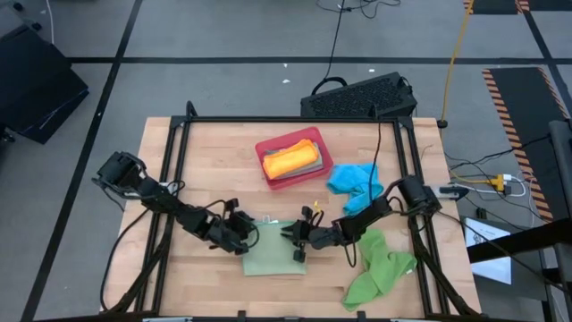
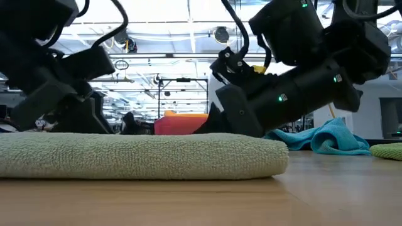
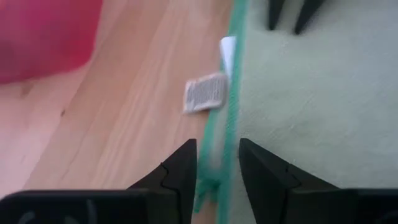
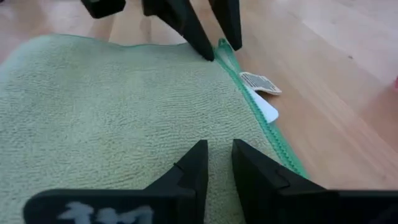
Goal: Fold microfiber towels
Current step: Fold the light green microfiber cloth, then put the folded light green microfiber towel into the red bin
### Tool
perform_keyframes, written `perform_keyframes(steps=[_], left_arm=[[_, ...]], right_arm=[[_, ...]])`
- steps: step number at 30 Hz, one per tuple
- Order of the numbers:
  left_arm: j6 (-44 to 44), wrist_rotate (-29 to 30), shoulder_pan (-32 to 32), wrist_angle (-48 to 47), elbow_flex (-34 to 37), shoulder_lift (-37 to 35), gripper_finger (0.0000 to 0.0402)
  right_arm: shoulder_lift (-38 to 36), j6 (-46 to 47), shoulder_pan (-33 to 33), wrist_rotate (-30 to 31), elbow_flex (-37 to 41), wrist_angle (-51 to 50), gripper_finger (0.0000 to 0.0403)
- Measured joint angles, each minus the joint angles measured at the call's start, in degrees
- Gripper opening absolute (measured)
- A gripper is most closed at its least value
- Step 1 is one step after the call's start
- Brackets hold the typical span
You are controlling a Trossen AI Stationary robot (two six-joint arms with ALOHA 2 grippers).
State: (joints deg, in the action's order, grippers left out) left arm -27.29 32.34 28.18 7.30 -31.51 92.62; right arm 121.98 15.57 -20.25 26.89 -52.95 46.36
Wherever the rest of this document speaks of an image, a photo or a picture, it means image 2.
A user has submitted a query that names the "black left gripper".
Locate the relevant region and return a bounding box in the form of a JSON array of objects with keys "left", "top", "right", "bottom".
[{"left": 11, "top": 78, "right": 155, "bottom": 135}]

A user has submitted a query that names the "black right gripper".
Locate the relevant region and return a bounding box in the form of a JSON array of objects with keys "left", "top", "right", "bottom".
[{"left": 193, "top": 83, "right": 264, "bottom": 138}]

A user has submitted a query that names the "sage green microfiber towel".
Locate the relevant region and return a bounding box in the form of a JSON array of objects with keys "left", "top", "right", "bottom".
[{"left": 0, "top": 131, "right": 290, "bottom": 180}]

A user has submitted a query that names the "blue microfiber towel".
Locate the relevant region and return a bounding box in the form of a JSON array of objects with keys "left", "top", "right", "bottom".
[{"left": 263, "top": 117, "right": 372, "bottom": 156}]

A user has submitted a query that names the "bright green microfiber towel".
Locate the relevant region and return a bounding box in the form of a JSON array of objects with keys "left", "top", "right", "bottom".
[{"left": 369, "top": 143, "right": 402, "bottom": 161}]

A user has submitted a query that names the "red plastic tray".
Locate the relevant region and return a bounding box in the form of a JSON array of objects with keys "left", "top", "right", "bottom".
[{"left": 153, "top": 116, "right": 209, "bottom": 136}]

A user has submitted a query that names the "dark background doorway panel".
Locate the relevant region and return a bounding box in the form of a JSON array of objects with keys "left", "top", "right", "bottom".
[{"left": 379, "top": 97, "right": 402, "bottom": 139}]

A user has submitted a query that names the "black background rig frame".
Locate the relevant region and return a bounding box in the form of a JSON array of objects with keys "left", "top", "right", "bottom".
[{"left": 158, "top": 77, "right": 209, "bottom": 114}]

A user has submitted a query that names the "black hanging cable loop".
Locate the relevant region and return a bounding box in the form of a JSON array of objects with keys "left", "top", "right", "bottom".
[{"left": 114, "top": 59, "right": 130, "bottom": 72}]

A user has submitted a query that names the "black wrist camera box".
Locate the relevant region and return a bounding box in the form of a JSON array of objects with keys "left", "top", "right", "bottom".
[
  {"left": 59, "top": 46, "right": 116, "bottom": 82},
  {"left": 210, "top": 46, "right": 277, "bottom": 95}
]

